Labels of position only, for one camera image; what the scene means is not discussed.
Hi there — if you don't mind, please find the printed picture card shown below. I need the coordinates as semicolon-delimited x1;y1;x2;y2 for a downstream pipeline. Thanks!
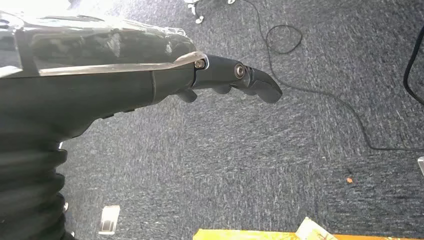
295;216;339;240

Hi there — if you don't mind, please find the ribbed grey left arm sleeve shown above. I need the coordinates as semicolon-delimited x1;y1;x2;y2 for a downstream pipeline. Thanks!
0;139;75;240

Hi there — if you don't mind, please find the white rectangular floor tag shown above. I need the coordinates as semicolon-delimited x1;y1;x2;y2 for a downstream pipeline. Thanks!
98;205;121;236

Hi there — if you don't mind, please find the white cable plug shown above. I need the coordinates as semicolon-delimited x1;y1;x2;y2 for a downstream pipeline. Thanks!
183;0;205;25

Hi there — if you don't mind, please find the thin black floor cable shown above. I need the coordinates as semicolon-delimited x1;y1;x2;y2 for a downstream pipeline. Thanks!
241;0;424;153

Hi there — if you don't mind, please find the thick black cable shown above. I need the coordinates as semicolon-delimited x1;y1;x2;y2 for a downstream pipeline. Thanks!
403;26;424;107

